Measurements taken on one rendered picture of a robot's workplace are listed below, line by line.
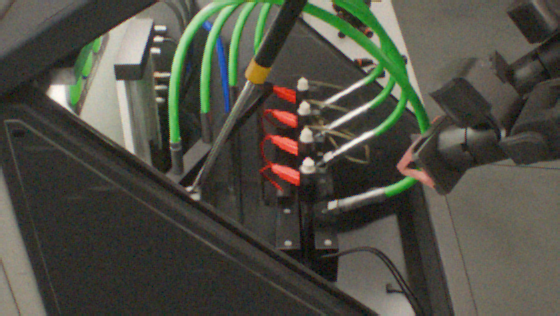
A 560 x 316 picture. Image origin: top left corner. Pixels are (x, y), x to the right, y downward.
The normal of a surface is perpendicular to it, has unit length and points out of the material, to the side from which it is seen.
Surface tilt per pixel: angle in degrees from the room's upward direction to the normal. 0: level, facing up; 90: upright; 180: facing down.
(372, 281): 0
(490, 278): 0
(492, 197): 0
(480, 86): 44
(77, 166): 90
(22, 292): 90
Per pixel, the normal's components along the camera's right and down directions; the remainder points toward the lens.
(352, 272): 0.00, -0.80
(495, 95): 0.42, -0.25
